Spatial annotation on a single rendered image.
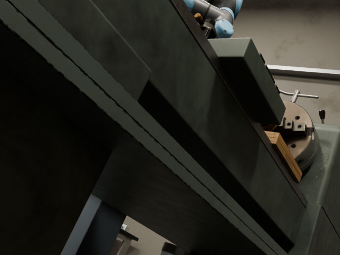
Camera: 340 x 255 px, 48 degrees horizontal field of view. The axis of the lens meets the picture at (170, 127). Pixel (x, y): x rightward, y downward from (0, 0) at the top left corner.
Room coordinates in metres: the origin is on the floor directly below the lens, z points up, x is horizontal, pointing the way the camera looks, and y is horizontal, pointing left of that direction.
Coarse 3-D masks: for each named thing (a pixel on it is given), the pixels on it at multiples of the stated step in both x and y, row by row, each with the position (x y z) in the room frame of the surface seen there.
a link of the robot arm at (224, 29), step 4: (220, 20) 1.18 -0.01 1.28; (224, 20) 1.19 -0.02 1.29; (216, 24) 1.19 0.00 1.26; (220, 24) 1.18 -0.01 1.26; (224, 24) 1.18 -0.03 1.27; (228, 24) 1.19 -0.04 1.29; (216, 28) 1.19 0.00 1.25; (220, 28) 1.18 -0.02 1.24; (224, 28) 1.18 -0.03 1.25; (228, 28) 1.19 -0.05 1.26; (232, 28) 1.20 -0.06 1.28; (220, 32) 1.19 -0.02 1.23; (224, 32) 1.18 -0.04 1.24; (228, 32) 1.18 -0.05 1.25; (232, 32) 1.19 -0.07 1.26; (220, 36) 1.20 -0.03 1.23; (224, 36) 1.20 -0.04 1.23; (228, 36) 1.20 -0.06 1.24
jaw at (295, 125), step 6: (282, 120) 1.35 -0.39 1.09; (288, 120) 1.35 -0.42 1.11; (282, 126) 1.35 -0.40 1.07; (288, 126) 1.35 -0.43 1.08; (294, 126) 1.35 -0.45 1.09; (300, 126) 1.35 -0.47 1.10; (306, 126) 1.34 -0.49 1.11; (282, 132) 1.39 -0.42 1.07; (288, 132) 1.38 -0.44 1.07; (294, 132) 1.36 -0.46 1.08; (300, 132) 1.35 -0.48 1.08; (306, 132) 1.35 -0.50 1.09; (312, 132) 1.37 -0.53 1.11
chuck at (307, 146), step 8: (288, 104) 1.43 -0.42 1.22; (296, 104) 1.41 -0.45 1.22; (288, 112) 1.42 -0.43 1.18; (296, 112) 1.40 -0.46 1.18; (304, 112) 1.38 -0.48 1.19; (296, 120) 1.39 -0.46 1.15; (304, 120) 1.37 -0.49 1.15; (312, 128) 1.36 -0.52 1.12; (288, 136) 1.40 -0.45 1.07; (296, 136) 1.38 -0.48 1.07; (304, 136) 1.36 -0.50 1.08; (312, 136) 1.37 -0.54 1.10; (288, 144) 1.39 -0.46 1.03; (296, 144) 1.37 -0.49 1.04; (304, 144) 1.36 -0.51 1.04; (312, 144) 1.37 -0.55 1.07; (296, 152) 1.37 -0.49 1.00; (304, 152) 1.36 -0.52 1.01; (312, 152) 1.40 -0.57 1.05; (296, 160) 1.39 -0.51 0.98; (304, 160) 1.40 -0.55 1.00
